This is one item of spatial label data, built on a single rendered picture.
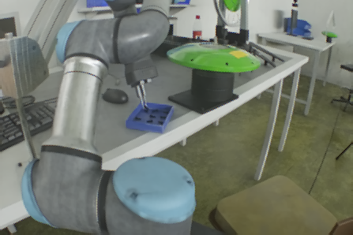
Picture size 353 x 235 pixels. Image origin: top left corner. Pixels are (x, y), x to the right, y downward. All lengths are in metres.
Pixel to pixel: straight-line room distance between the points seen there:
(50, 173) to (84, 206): 0.06
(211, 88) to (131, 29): 0.48
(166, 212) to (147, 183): 0.04
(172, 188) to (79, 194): 0.11
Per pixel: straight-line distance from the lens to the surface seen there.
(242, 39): 1.54
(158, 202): 0.24
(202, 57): 0.71
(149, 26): 0.37
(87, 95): 0.33
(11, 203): 0.50
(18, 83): 0.43
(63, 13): 0.52
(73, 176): 0.29
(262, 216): 0.84
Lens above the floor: 1.23
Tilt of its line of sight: 23 degrees down
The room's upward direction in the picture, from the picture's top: 2 degrees clockwise
